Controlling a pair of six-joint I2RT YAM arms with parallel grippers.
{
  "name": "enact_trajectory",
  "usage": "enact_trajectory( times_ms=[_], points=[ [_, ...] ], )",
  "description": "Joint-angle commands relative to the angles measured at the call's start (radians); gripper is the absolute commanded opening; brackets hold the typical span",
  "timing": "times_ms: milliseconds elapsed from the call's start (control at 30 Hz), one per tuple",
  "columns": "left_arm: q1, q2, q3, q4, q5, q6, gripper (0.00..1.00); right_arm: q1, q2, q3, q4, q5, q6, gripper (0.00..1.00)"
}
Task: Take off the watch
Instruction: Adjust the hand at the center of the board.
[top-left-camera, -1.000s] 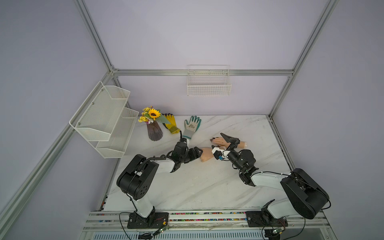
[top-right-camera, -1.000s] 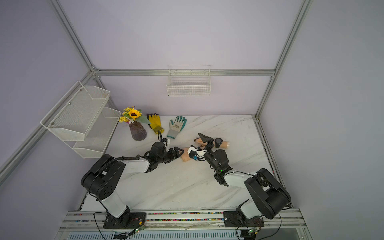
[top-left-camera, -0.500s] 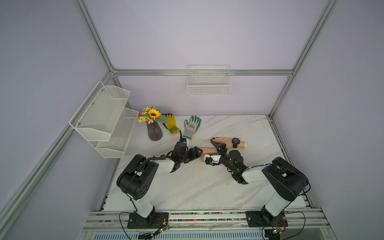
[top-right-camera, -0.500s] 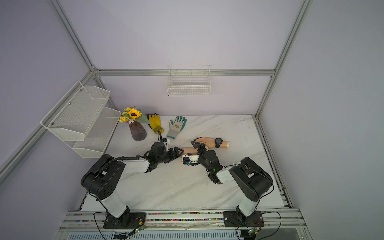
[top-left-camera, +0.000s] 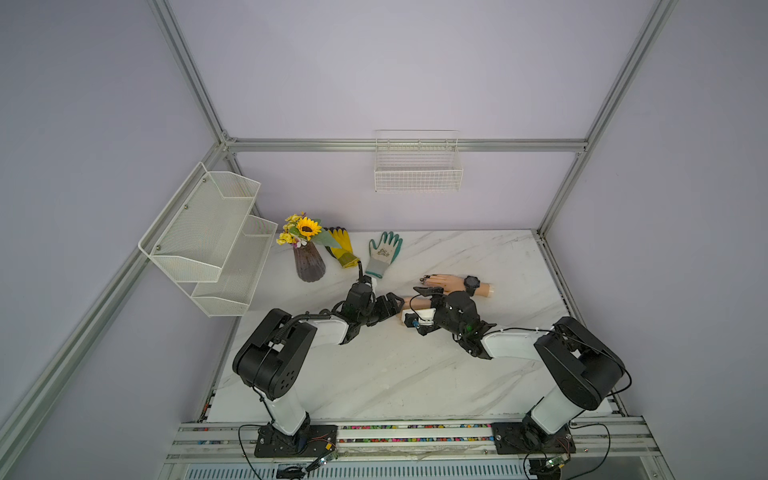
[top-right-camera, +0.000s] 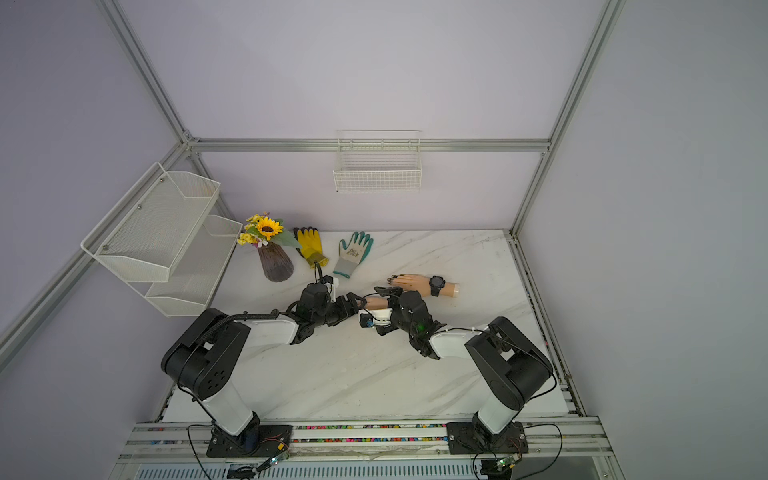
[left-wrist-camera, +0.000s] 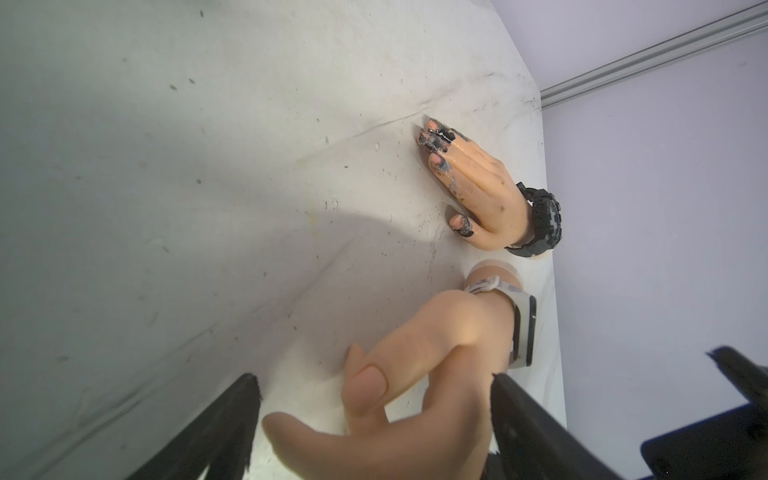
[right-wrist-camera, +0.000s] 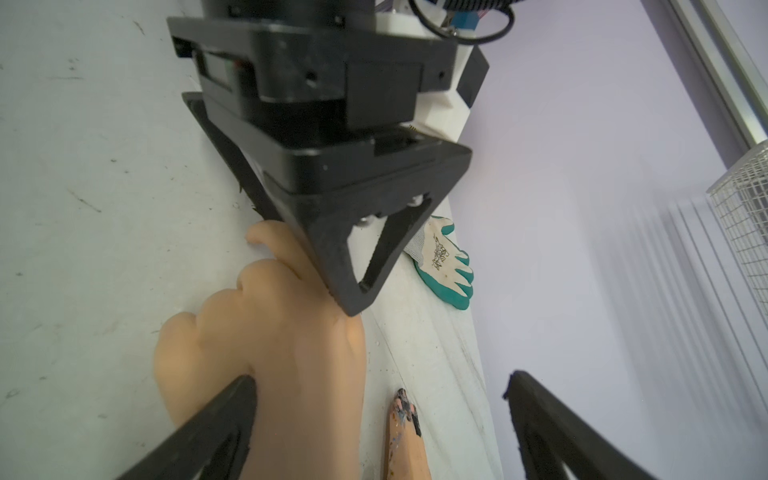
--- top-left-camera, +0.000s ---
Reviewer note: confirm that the mannequin hand with white band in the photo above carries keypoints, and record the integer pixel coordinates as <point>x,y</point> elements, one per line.
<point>415,303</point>

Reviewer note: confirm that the dark ribbed vase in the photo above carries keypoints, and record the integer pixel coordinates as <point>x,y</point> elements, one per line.
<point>310,267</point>

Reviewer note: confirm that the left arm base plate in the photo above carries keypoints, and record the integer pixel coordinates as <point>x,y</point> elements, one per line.
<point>308,442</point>

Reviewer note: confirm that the green grey work glove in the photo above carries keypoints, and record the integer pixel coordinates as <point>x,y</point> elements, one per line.
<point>382,253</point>

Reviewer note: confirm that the yellow work glove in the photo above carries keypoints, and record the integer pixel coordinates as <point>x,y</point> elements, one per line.
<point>344,253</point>

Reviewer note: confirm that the artificial sunflower bouquet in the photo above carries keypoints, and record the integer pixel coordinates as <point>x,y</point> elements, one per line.
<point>300,230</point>

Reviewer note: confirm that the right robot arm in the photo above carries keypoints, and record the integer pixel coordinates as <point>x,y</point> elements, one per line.
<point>584,370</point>

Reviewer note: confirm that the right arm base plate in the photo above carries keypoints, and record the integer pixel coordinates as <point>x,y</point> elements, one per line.
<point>528,438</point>

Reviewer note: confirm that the white two-tier mesh shelf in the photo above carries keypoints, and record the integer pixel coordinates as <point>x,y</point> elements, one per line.
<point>210,242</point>

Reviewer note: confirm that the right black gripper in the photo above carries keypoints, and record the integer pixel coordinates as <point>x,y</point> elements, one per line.
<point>428,291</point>

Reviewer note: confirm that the black wrist watch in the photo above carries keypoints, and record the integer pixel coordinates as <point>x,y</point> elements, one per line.
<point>471,285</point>

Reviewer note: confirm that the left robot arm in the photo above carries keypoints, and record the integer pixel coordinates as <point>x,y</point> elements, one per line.
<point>270,360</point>

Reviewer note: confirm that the aluminium front rail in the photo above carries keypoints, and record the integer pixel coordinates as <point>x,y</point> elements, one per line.
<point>607,447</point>

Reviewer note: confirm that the mannequin hand with black watch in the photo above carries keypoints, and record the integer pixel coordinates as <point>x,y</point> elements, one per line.
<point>454,283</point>

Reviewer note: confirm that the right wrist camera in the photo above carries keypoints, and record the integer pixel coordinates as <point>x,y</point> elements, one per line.
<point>421,320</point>

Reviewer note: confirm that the white wire wall basket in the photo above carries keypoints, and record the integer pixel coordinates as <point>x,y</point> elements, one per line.
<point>417,161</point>

